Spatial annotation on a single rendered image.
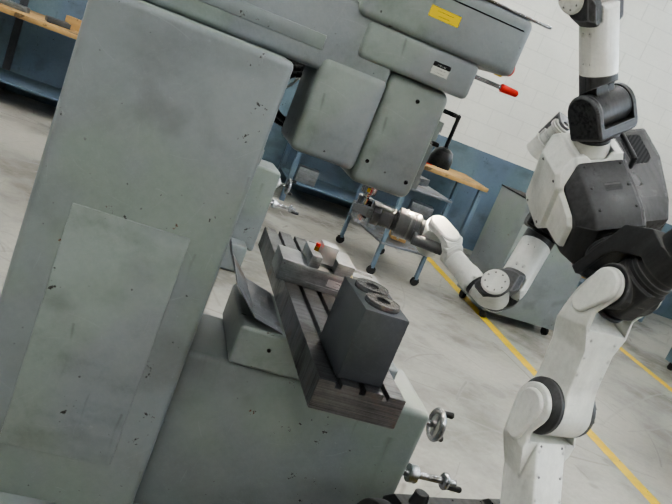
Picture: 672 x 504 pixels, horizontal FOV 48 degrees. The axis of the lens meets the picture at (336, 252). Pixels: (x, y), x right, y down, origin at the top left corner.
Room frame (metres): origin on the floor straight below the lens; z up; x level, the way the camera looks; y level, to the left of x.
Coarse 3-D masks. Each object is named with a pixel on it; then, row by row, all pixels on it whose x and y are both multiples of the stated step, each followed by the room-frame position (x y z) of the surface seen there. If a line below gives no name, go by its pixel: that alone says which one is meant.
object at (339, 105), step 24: (312, 72) 2.11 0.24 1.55; (336, 72) 2.05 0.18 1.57; (360, 72) 2.08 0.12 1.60; (312, 96) 2.04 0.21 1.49; (336, 96) 2.06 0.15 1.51; (360, 96) 2.08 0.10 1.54; (288, 120) 2.19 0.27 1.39; (312, 120) 2.05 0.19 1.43; (336, 120) 2.06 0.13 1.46; (360, 120) 2.08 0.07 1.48; (312, 144) 2.05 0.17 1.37; (336, 144) 2.07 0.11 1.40; (360, 144) 2.09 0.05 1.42
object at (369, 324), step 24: (360, 288) 1.85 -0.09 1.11; (384, 288) 1.91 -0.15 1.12; (336, 312) 1.88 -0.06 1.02; (360, 312) 1.74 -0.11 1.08; (384, 312) 1.75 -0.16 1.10; (336, 336) 1.82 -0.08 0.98; (360, 336) 1.72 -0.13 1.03; (384, 336) 1.74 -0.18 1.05; (336, 360) 1.76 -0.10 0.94; (360, 360) 1.73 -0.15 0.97; (384, 360) 1.75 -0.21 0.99
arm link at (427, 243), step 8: (416, 216) 2.22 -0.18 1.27; (416, 224) 2.21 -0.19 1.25; (424, 224) 2.23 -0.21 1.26; (408, 232) 2.20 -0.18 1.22; (416, 232) 2.20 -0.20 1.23; (424, 232) 2.21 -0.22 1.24; (432, 232) 2.21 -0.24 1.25; (408, 240) 2.22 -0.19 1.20; (416, 240) 2.18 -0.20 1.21; (424, 240) 2.19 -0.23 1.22; (432, 240) 2.20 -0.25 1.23; (416, 248) 2.26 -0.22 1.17; (424, 248) 2.19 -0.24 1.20; (432, 248) 2.19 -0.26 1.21; (440, 248) 2.19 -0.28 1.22; (432, 256) 2.26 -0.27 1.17
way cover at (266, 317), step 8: (232, 248) 1.98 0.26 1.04; (232, 256) 2.06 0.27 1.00; (240, 272) 2.23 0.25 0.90; (240, 280) 2.12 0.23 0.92; (248, 280) 2.31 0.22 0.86; (240, 288) 2.01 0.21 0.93; (248, 288) 2.23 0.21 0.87; (256, 288) 2.29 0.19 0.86; (248, 296) 2.12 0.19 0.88; (256, 296) 2.21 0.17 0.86; (264, 296) 2.27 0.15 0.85; (248, 304) 2.02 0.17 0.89; (256, 304) 2.14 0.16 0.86; (264, 304) 2.19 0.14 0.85; (272, 304) 2.25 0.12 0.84; (256, 312) 2.07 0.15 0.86; (264, 312) 2.12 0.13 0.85; (272, 312) 2.17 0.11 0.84; (264, 320) 2.05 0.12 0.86; (272, 320) 2.10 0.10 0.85; (272, 328) 2.04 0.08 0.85; (280, 328) 2.08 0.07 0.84
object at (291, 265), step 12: (276, 252) 2.40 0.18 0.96; (288, 252) 2.36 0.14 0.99; (300, 252) 2.42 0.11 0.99; (312, 252) 2.32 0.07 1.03; (276, 264) 2.33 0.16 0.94; (288, 264) 2.28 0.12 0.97; (300, 264) 2.29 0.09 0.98; (312, 264) 2.30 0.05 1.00; (324, 264) 2.39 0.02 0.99; (276, 276) 2.28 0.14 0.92; (288, 276) 2.29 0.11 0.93; (300, 276) 2.30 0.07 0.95; (312, 276) 2.31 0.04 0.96; (324, 276) 2.32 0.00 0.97; (336, 276) 2.33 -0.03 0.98; (360, 276) 2.43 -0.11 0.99; (372, 276) 2.49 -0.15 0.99; (312, 288) 2.31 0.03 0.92; (324, 288) 2.32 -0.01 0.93; (336, 288) 2.33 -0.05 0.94
